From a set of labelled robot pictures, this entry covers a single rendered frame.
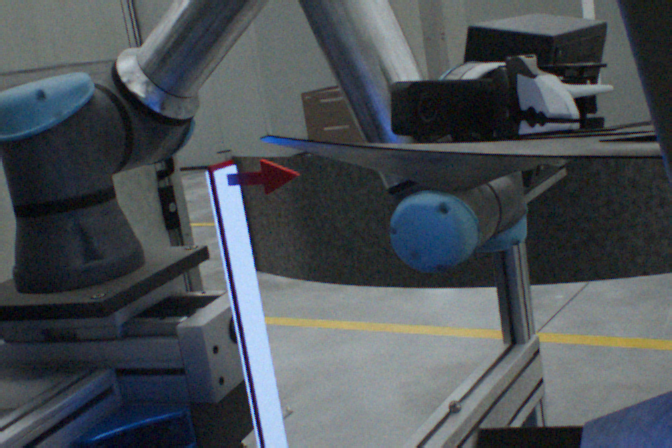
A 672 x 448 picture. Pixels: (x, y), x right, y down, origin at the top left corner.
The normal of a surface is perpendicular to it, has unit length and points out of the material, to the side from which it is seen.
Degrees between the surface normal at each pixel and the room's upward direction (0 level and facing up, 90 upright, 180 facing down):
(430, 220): 90
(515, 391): 90
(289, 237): 90
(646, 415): 55
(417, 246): 90
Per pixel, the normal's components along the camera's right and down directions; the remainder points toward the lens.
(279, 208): -0.74, 0.26
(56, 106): 0.53, 0.04
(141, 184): 0.85, -0.02
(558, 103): -0.72, -0.36
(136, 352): -0.36, 0.25
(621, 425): -0.90, -0.41
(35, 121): 0.11, 0.15
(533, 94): -0.99, 0.07
